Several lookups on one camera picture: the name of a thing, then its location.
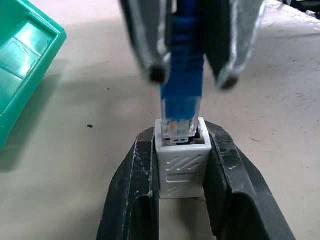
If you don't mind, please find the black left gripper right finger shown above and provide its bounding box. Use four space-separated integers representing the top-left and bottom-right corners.
202 121 297 240

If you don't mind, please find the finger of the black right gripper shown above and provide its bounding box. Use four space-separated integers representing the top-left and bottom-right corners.
119 0 174 85
199 0 267 90

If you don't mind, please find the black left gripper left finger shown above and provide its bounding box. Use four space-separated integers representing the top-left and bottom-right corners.
96 126 161 240

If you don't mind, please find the white network coupler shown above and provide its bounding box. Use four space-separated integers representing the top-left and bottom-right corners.
154 117 213 200

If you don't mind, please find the blue ethernet cable plug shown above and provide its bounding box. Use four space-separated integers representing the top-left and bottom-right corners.
159 0 206 145

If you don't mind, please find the green plastic bin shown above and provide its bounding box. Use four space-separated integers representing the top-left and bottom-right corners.
0 0 68 151

